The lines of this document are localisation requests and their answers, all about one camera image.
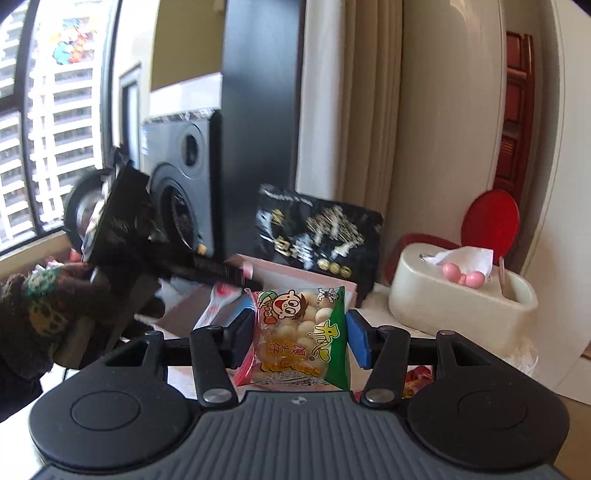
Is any red orange snack pouch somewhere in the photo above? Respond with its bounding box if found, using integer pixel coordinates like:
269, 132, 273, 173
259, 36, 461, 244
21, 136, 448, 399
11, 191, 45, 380
403, 365, 434, 399

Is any colourful biscuit ball packet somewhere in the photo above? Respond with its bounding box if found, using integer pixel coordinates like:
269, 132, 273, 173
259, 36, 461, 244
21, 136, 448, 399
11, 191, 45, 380
235, 286, 351, 391

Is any gloved left hand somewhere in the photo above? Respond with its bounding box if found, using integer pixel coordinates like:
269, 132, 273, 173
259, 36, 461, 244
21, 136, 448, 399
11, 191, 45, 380
1, 263, 113, 380

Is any pink cardboard box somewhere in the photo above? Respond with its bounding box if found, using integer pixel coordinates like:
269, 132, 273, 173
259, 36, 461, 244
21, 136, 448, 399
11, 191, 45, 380
156, 253, 359, 398

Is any washing machine round door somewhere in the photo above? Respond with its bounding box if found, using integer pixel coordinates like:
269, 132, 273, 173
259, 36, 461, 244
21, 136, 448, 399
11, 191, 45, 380
63, 168, 112, 253

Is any grey washing machine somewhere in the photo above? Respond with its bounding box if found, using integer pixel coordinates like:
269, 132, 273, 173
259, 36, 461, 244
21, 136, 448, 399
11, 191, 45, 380
141, 108, 222, 257

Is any pink bead ornament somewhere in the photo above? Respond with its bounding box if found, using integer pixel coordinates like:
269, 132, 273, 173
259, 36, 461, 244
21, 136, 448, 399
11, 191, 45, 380
442, 262, 486, 289

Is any black plum snack bag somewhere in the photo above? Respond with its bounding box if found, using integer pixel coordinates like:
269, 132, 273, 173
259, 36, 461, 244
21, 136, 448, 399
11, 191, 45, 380
256, 184, 383, 306

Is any cream tissue box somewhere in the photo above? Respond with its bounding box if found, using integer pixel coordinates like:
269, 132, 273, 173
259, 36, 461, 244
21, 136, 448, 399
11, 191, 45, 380
389, 243, 538, 355

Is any white tissue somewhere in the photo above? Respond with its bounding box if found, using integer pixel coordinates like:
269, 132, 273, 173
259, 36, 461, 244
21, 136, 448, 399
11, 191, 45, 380
420, 246, 494, 277

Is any white textured tablecloth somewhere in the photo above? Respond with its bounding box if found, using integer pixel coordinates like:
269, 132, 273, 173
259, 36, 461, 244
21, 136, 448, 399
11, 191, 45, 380
359, 283, 539, 376

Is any pink spoon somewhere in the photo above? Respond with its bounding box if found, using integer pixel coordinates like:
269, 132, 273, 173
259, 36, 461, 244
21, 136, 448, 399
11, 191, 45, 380
498, 256, 507, 298

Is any red round lid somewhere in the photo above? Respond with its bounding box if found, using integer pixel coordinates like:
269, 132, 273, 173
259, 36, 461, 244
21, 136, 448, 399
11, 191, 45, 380
461, 189, 521, 263

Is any black tall cabinet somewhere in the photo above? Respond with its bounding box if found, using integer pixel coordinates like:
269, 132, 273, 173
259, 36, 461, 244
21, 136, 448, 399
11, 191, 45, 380
221, 0, 307, 256

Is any beige curtain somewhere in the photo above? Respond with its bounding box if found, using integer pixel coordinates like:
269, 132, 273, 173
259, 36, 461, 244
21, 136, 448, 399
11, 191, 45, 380
295, 1, 404, 214

